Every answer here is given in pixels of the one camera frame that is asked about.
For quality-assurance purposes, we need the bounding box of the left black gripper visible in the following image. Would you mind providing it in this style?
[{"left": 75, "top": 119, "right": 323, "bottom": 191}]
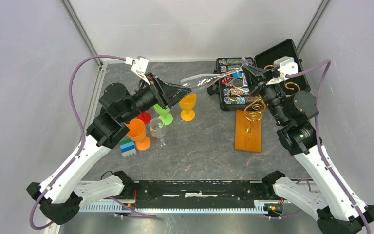
[{"left": 121, "top": 72, "right": 192, "bottom": 123}]

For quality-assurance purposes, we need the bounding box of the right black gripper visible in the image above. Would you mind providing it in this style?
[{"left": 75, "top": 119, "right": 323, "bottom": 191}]
[{"left": 243, "top": 63, "right": 289, "bottom": 125}]

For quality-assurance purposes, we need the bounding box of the yellow wine glass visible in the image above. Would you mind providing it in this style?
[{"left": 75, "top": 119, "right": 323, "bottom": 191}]
[{"left": 179, "top": 94, "right": 197, "bottom": 121}]

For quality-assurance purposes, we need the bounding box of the green wine glass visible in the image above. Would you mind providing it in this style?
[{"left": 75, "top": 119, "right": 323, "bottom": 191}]
[{"left": 153, "top": 104, "right": 173, "bottom": 126}]

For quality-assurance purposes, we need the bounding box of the clear wine glass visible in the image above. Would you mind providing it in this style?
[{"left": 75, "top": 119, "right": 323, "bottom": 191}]
[
  {"left": 149, "top": 118, "right": 167, "bottom": 147},
  {"left": 180, "top": 57, "right": 253, "bottom": 94}
]

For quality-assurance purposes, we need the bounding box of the red wine glass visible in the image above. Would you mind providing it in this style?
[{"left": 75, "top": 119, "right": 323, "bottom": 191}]
[{"left": 137, "top": 112, "right": 152, "bottom": 125}]

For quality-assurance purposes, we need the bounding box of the orange wine glass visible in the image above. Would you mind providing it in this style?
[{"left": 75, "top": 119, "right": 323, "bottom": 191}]
[{"left": 127, "top": 119, "right": 151, "bottom": 151}]

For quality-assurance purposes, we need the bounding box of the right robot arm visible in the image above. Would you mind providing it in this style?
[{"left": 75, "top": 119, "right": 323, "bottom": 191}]
[{"left": 241, "top": 62, "right": 374, "bottom": 234}]

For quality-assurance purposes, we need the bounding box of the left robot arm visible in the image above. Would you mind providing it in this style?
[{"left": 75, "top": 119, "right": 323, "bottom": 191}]
[{"left": 27, "top": 73, "right": 191, "bottom": 225}]

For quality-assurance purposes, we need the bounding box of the orange wooden rack base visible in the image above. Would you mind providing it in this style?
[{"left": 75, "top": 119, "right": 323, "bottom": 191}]
[{"left": 234, "top": 110, "right": 262, "bottom": 153}]

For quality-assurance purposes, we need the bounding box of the black poker chip case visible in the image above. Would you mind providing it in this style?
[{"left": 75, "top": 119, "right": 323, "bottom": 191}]
[{"left": 207, "top": 39, "right": 311, "bottom": 111}]

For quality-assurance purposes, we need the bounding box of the green blue toy block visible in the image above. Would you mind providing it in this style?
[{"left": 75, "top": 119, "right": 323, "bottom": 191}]
[{"left": 120, "top": 139, "right": 137, "bottom": 157}]

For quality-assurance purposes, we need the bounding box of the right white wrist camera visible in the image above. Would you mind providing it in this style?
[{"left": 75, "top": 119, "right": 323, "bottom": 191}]
[{"left": 266, "top": 56, "right": 299, "bottom": 85}]

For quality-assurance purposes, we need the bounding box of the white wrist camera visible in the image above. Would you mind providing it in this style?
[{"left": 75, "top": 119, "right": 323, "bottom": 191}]
[
  {"left": 125, "top": 56, "right": 150, "bottom": 85},
  {"left": 266, "top": 56, "right": 299, "bottom": 85}
]

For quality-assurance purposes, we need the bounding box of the gold wire glass rack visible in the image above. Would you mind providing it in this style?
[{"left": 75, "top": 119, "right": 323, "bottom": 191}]
[{"left": 224, "top": 64, "right": 301, "bottom": 134}]

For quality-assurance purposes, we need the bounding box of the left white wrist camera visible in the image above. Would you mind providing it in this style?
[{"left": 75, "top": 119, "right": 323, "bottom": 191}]
[{"left": 125, "top": 56, "right": 150, "bottom": 85}]

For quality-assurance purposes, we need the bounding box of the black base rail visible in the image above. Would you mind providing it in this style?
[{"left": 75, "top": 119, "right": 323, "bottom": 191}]
[{"left": 117, "top": 180, "right": 280, "bottom": 208}]

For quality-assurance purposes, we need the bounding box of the white cable duct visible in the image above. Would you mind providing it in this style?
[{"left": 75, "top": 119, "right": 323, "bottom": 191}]
[{"left": 79, "top": 200, "right": 268, "bottom": 215}]

